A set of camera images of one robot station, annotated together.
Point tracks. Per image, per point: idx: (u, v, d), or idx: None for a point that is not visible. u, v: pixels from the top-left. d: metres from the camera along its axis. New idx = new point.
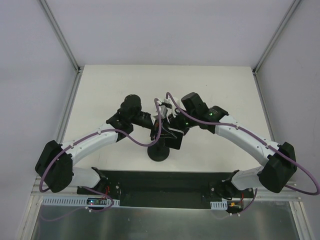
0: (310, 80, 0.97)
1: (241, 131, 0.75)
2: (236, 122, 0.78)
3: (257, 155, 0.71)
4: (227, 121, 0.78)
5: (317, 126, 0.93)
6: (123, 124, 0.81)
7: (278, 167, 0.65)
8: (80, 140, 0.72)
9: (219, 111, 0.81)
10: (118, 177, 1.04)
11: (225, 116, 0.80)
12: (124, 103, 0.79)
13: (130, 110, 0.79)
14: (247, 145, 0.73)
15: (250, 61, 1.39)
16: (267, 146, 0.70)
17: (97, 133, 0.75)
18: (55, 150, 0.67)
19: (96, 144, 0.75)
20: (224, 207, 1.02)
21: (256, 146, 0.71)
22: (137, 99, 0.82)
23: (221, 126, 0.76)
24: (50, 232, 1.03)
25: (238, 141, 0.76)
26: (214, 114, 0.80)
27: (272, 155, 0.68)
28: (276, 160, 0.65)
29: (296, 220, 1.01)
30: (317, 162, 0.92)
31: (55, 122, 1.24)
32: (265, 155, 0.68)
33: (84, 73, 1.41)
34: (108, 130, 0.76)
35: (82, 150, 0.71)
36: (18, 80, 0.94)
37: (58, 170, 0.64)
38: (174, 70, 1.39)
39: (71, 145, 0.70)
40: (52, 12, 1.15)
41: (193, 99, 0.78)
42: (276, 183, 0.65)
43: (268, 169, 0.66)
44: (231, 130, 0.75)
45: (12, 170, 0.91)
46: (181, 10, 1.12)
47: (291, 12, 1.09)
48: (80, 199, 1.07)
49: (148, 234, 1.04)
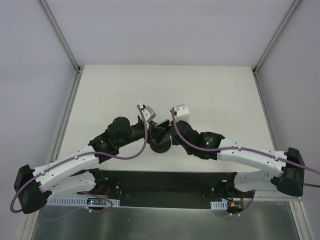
0: (310, 80, 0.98)
1: (245, 151, 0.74)
2: (236, 143, 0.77)
3: (270, 170, 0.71)
4: (227, 143, 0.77)
5: (317, 127, 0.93)
6: (107, 145, 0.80)
7: (294, 175, 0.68)
8: (54, 166, 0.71)
9: (214, 136, 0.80)
10: (118, 176, 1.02)
11: (222, 139, 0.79)
12: (112, 125, 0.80)
13: (118, 133, 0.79)
14: (256, 163, 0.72)
15: (250, 61, 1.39)
16: (276, 159, 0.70)
17: (73, 158, 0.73)
18: (28, 175, 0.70)
19: (71, 170, 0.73)
20: (223, 207, 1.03)
21: (266, 162, 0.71)
22: (128, 123, 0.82)
23: (224, 151, 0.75)
24: (50, 232, 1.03)
25: (245, 162, 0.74)
26: (210, 142, 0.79)
27: (286, 165, 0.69)
28: (291, 170, 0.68)
29: (296, 220, 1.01)
30: (317, 162, 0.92)
31: (55, 122, 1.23)
32: (279, 168, 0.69)
33: (84, 73, 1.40)
34: (86, 154, 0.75)
35: (54, 177, 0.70)
36: (19, 79, 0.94)
37: (27, 197, 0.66)
38: (174, 70, 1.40)
39: (42, 173, 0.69)
40: (52, 12, 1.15)
41: (185, 132, 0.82)
42: (298, 189, 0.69)
43: (287, 181, 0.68)
44: (235, 153, 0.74)
45: (12, 170, 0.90)
46: (181, 11, 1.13)
47: (291, 12, 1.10)
48: (80, 199, 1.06)
49: (148, 234, 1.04)
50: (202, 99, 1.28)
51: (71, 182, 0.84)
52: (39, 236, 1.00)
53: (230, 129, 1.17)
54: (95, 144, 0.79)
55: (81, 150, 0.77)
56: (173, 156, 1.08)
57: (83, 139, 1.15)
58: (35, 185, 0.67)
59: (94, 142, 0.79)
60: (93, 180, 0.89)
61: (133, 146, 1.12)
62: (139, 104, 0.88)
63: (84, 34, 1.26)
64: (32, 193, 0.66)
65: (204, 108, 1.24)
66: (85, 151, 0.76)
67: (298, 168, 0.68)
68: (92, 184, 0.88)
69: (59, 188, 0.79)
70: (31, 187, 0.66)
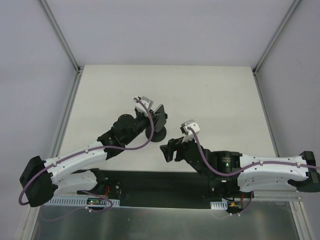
0: (310, 79, 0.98)
1: (267, 165, 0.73)
2: (254, 157, 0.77)
3: (295, 177, 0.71)
4: (247, 160, 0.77)
5: (317, 126, 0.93)
6: (115, 141, 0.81)
7: (318, 178, 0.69)
8: (64, 159, 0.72)
9: (231, 155, 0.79)
10: (119, 176, 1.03)
11: (240, 157, 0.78)
12: (117, 122, 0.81)
13: (124, 130, 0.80)
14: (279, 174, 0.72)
15: (250, 61, 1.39)
16: (298, 166, 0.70)
17: (84, 152, 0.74)
18: (39, 166, 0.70)
19: (82, 163, 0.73)
20: (223, 207, 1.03)
21: (290, 170, 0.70)
22: (132, 121, 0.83)
23: (247, 170, 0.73)
24: (50, 232, 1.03)
25: (269, 174, 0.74)
26: (228, 162, 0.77)
27: (308, 169, 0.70)
28: (315, 174, 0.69)
29: (296, 220, 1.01)
30: (317, 161, 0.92)
31: (55, 122, 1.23)
32: (303, 174, 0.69)
33: (84, 73, 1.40)
34: (96, 149, 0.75)
35: (65, 169, 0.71)
36: (18, 79, 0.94)
37: (37, 187, 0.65)
38: (174, 70, 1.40)
39: (54, 164, 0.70)
40: (52, 12, 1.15)
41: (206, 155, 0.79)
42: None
43: (314, 186, 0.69)
44: (258, 169, 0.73)
45: (12, 170, 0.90)
46: (181, 11, 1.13)
47: (291, 12, 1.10)
48: (80, 199, 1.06)
49: (148, 234, 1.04)
50: (202, 99, 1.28)
51: (75, 178, 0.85)
52: (38, 236, 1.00)
53: (230, 129, 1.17)
54: (103, 140, 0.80)
55: (91, 144, 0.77)
56: None
57: (83, 139, 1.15)
58: (47, 176, 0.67)
59: (102, 138, 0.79)
60: (95, 179, 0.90)
61: (133, 146, 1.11)
62: (135, 98, 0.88)
63: (84, 35, 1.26)
64: (44, 184, 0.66)
65: (204, 108, 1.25)
66: (94, 145, 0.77)
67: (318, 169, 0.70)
68: (94, 183, 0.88)
69: (64, 184, 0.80)
70: (42, 178, 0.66)
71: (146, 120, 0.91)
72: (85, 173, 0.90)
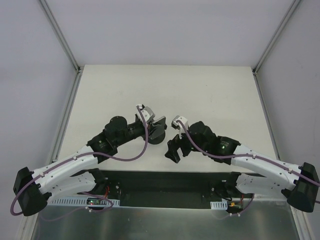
0: (310, 79, 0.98)
1: (259, 159, 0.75)
2: (251, 150, 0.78)
3: (282, 181, 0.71)
4: (242, 150, 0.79)
5: (317, 127, 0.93)
6: (105, 145, 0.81)
7: (306, 190, 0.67)
8: (53, 168, 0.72)
9: (230, 141, 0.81)
10: (118, 176, 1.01)
11: (238, 146, 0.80)
12: (109, 125, 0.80)
13: (116, 132, 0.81)
14: (268, 173, 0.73)
15: (250, 61, 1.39)
16: (289, 171, 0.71)
17: (72, 159, 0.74)
18: (28, 177, 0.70)
19: (71, 171, 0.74)
20: (223, 207, 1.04)
21: (279, 173, 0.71)
22: (124, 123, 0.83)
23: (238, 159, 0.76)
24: (50, 232, 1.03)
25: (258, 170, 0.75)
26: (226, 146, 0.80)
27: (299, 179, 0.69)
28: (304, 185, 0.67)
29: (296, 220, 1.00)
30: (317, 162, 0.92)
31: (55, 122, 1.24)
32: (291, 180, 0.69)
33: (84, 72, 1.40)
34: (84, 155, 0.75)
35: (54, 178, 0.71)
36: (18, 79, 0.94)
37: (28, 198, 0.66)
38: (174, 70, 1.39)
39: (42, 175, 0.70)
40: (51, 11, 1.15)
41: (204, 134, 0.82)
42: (307, 204, 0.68)
43: (298, 196, 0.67)
44: (249, 161, 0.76)
45: (12, 170, 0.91)
46: (181, 10, 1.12)
47: (291, 12, 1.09)
48: (80, 199, 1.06)
49: (148, 234, 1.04)
50: (202, 99, 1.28)
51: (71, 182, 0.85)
52: (39, 236, 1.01)
53: (230, 129, 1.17)
54: (93, 144, 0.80)
55: (80, 150, 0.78)
56: None
57: (82, 139, 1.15)
58: (36, 187, 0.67)
59: (92, 143, 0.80)
60: (93, 180, 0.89)
61: (133, 146, 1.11)
62: (139, 106, 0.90)
63: (84, 35, 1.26)
64: (34, 194, 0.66)
65: (204, 108, 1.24)
66: (84, 151, 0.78)
67: (310, 185, 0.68)
68: (91, 185, 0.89)
69: (59, 190, 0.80)
70: (32, 190, 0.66)
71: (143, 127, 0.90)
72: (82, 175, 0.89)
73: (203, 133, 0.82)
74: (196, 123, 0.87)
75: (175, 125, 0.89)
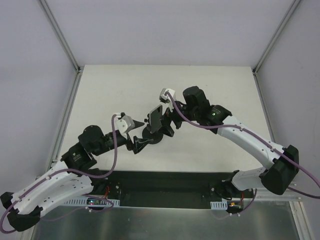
0: (311, 79, 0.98)
1: (245, 133, 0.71)
2: (240, 123, 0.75)
3: (262, 158, 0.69)
4: (231, 121, 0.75)
5: (317, 126, 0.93)
6: (81, 157, 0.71)
7: (283, 170, 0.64)
8: (28, 191, 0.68)
9: (222, 111, 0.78)
10: (120, 176, 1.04)
11: (229, 116, 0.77)
12: (82, 136, 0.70)
13: (90, 144, 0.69)
14: (250, 147, 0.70)
15: (250, 61, 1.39)
16: (272, 149, 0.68)
17: (45, 180, 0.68)
18: (9, 201, 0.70)
19: (48, 190, 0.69)
20: (224, 207, 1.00)
21: (261, 149, 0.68)
22: (100, 132, 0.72)
23: (224, 128, 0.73)
24: (51, 232, 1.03)
25: (241, 143, 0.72)
26: (216, 114, 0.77)
27: (279, 158, 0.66)
28: (281, 164, 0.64)
29: (296, 220, 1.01)
30: (317, 162, 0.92)
31: (55, 122, 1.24)
32: (271, 157, 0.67)
33: (84, 73, 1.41)
34: (57, 173, 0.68)
35: (31, 201, 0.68)
36: (19, 79, 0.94)
37: (11, 223, 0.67)
38: (173, 70, 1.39)
39: (19, 199, 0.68)
40: (52, 12, 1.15)
41: (197, 96, 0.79)
42: (281, 185, 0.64)
43: (272, 174, 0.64)
44: (235, 132, 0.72)
45: (11, 170, 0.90)
46: (181, 11, 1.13)
47: (291, 12, 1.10)
48: (80, 199, 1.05)
49: (148, 234, 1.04)
50: None
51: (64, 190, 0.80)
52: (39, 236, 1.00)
53: None
54: (68, 158, 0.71)
55: (54, 168, 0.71)
56: (172, 157, 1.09)
57: None
58: (15, 213, 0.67)
59: (66, 157, 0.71)
60: (89, 184, 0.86)
61: None
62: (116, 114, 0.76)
63: (84, 35, 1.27)
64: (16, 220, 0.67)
65: None
66: (58, 168, 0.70)
67: (287, 167, 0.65)
68: (88, 188, 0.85)
69: (52, 201, 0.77)
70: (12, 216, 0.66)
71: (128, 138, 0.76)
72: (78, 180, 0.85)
73: (195, 95, 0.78)
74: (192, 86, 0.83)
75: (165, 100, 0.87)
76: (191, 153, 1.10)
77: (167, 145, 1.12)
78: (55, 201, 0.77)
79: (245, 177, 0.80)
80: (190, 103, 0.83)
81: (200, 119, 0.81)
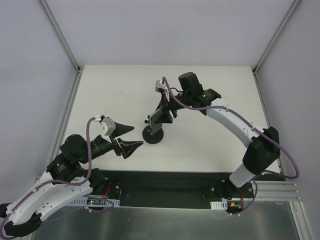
0: (311, 79, 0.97)
1: (231, 113, 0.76)
2: (227, 105, 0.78)
3: (243, 136, 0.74)
4: (220, 103, 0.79)
5: (317, 127, 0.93)
6: (65, 168, 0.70)
7: (260, 147, 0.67)
8: (18, 204, 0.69)
9: (213, 93, 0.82)
10: (119, 176, 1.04)
11: (218, 98, 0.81)
12: (64, 146, 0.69)
13: (72, 153, 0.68)
14: (233, 126, 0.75)
15: (250, 61, 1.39)
16: (252, 129, 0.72)
17: (33, 193, 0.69)
18: (5, 212, 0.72)
19: (38, 201, 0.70)
20: (224, 207, 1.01)
21: (242, 128, 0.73)
22: (83, 140, 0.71)
23: (211, 109, 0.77)
24: (51, 232, 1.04)
25: (226, 123, 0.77)
26: (207, 96, 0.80)
27: (258, 136, 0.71)
28: (258, 141, 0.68)
29: (296, 220, 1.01)
30: (317, 162, 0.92)
31: (55, 122, 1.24)
32: (250, 136, 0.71)
33: (84, 72, 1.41)
34: (43, 185, 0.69)
35: (23, 212, 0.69)
36: (19, 79, 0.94)
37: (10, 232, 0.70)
38: (174, 70, 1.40)
39: (12, 211, 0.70)
40: (52, 12, 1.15)
41: (190, 79, 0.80)
42: (257, 161, 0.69)
43: (250, 151, 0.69)
44: (221, 112, 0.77)
45: (11, 171, 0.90)
46: (181, 10, 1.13)
47: (291, 12, 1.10)
48: (80, 199, 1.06)
49: (148, 234, 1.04)
50: None
51: (63, 194, 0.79)
52: None
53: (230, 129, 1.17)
54: (53, 169, 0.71)
55: (41, 179, 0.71)
56: (172, 157, 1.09)
57: None
58: (10, 224, 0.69)
59: (51, 168, 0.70)
60: (88, 185, 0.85)
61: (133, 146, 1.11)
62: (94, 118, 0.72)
63: (84, 35, 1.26)
64: (13, 230, 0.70)
65: None
66: (44, 179, 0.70)
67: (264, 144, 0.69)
68: (87, 189, 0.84)
69: (50, 207, 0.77)
70: (7, 227, 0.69)
71: (111, 143, 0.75)
72: None
73: (188, 78, 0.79)
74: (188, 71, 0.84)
75: (161, 87, 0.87)
76: (191, 153, 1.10)
77: (167, 145, 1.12)
78: (53, 206, 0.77)
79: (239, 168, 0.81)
80: (184, 86, 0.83)
81: (192, 101, 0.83)
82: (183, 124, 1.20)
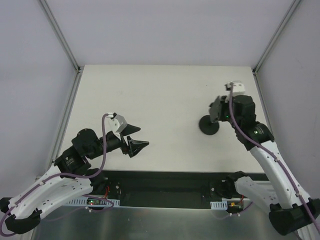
0: (311, 80, 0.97)
1: (279, 165, 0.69)
2: (277, 153, 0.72)
3: (283, 197, 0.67)
4: (271, 146, 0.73)
5: (317, 127, 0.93)
6: (74, 162, 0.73)
7: (299, 218, 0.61)
8: (23, 197, 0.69)
9: (265, 131, 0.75)
10: (118, 177, 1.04)
11: (270, 141, 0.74)
12: (76, 140, 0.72)
13: (83, 146, 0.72)
14: (276, 182, 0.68)
15: (250, 61, 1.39)
16: (297, 194, 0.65)
17: (39, 186, 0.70)
18: (6, 207, 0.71)
19: (43, 195, 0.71)
20: (224, 207, 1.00)
21: (286, 188, 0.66)
22: (94, 135, 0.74)
23: (260, 150, 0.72)
24: (50, 232, 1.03)
25: (268, 173, 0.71)
26: (259, 133, 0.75)
27: (300, 205, 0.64)
28: (299, 210, 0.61)
29: None
30: (317, 162, 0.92)
31: (55, 122, 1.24)
32: (292, 201, 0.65)
33: (84, 72, 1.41)
34: (51, 178, 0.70)
35: (27, 206, 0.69)
36: (18, 79, 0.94)
37: (9, 228, 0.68)
38: (174, 70, 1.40)
39: (15, 205, 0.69)
40: (52, 12, 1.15)
41: (244, 106, 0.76)
42: (288, 227, 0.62)
43: (286, 214, 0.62)
44: (268, 160, 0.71)
45: (11, 171, 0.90)
46: (181, 10, 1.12)
47: (291, 12, 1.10)
48: (80, 199, 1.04)
49: (148, 234, 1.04)
50: (201, 99, 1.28)
51: (63, 193, 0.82)
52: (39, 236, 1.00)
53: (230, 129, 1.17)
54: (61, 163, 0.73)
55: (48, 173, 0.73)
56: (172, 157, 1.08)
57: None
58: (11, 218, 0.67)
59: (59, 162, 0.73)
60: (89, 184, 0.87)
61: None
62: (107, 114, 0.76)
63: (84, 35, 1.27)
64: (13, 226, 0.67)
65: (204, 108, 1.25)
66: (51, 173, 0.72)
67: (304, 216, 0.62)
68: (87, 189, 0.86)
69: (50, 204, 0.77)
70: (8, 221, 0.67)
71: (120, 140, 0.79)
72: (76, 182, 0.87)
73: (243, 105, 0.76)
74: (245, 96, 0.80)
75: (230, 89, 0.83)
76: (191, 152, 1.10)
77: (167, 145, 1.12)
78: (54, 203, 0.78)
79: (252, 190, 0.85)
80: (236, 109, 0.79)
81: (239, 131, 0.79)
82: (183, 124, 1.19)
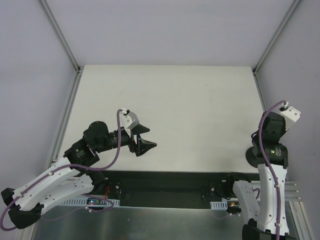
0: (311, 79, 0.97)
1: (275, 191, 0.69)
2: (282, 180, 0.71)
3: (262, 218, 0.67)
4: (281, 171, 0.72)
5: (317, 127, 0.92)
6: (84, 154, 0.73)
7: None
8: (29, 187, 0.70)
9: (282, 156, 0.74)
10: (118, 176, 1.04)
11: (281, 166, 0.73)
12: (88, 131, 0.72)
13: (95, 138, 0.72)
14: (264, 203, 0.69)
15: (250, 61, 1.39)
16: (276, 223, 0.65)
17: (47, 176, 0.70)
18: (10, 197, 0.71)
19: (49, 187, 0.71)
20: (224, 207, 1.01)
21: (269, 214, 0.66)
22: (106, 128, 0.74)
23: (266, 170, 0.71)
24: (50, 232, 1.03)
25: (262, 192, 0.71)
26: (274, 154, 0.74)
27: (273, 234, 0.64)
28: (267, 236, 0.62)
29: (296, 220, 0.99)
30: (317, 162, 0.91)
31: (55, 122, 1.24)
32: (268, 226, 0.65)
33: (84, 72, 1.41)
34: (60, 169, 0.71)
35: (32, 198, 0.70)
36: (18, 79, 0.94)
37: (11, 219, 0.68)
38: (173, 70, 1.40)
39: (20, 195, 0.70)
40: (52, 12, 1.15)
41: (272, 122, 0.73)
42: None
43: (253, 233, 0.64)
44: (269, 181, 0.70)
45: (11, 171, 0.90)
46: (181, 10, 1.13)
47: (291, 12, 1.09)
48: (81, 199, 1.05)
49: (148, 234, 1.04)
50: (201, 99, 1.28)
51: (66, 189, 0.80)
52: (39, 236, 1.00)
53: (230, 129, 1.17)
54: (70, 154, 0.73)
55: (57, 164, 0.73)
56: (172, 156, 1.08)
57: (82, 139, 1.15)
58: (15, 209, 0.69)
59: (68, 153, 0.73)
60: (90, 183, 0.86)
61: None
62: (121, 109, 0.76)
63: (84, 35, 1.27)
64: (15, 217, 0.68)
65: (204, 108, 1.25)
66: (60, 164, 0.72)
67: None
68: (89, 187, 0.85)
69: (52, 200, 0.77)
70: (12, 212, 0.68)
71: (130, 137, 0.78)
72: (79, 180, 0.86)
73: (270, 119, 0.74)
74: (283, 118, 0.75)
75: (284, 108, 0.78)
76: (191, 152, 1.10)
77: (167, 145, 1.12)
78: (55, 199, 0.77)
79: (244, 200, 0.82)
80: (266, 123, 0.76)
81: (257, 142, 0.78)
82: (183, 124, 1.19)
